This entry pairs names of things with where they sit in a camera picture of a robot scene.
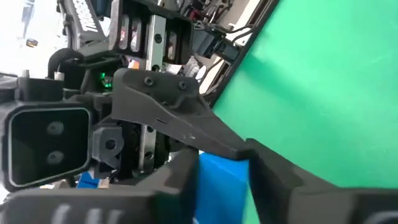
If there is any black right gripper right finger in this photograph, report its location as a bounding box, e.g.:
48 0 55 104
248 139 398 224

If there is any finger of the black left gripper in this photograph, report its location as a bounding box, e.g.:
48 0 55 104
111 68 254 160

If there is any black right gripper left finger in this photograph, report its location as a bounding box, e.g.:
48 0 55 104
0 148 200 224

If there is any blue rectangular block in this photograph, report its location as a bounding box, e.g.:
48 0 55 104
194 151 251 224

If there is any green felt table mat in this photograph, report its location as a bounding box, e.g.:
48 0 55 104
211 0 398 224

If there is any black metal table frame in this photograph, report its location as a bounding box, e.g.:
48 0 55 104
208 0 280 108

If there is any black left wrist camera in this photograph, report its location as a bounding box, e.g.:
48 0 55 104
0 104 93 192

